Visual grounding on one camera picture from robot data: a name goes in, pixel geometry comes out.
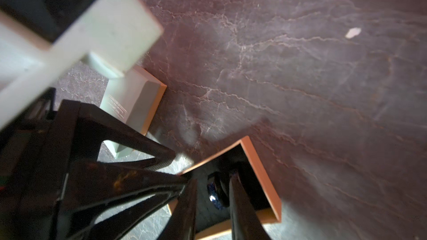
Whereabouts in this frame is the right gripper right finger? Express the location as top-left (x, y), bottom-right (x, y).
top-left (229, 173), bottom-right (271, 240)

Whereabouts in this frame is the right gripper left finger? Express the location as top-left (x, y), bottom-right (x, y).
top-left (158, 179), bottom-right (197, 240)

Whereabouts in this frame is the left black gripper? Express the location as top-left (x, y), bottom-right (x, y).
top-left (1, 88), bottom-right (80, 240)

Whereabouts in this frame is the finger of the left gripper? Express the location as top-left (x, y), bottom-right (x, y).
top-left (71, 103), bottom-right (176, 170)
top-left (52, 161), bottom-right (187, 240)

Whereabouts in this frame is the pale green lift-off lid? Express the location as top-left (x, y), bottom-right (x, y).
top-left (99, 64), bottom-right (167, 160)

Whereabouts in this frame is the dark blue ring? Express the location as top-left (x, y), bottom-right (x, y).
top-left (206, 171), bottom-right (231, 211)

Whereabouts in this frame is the orange black box base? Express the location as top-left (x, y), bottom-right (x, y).
top-left (179, 136), bottom-right (282, 240)

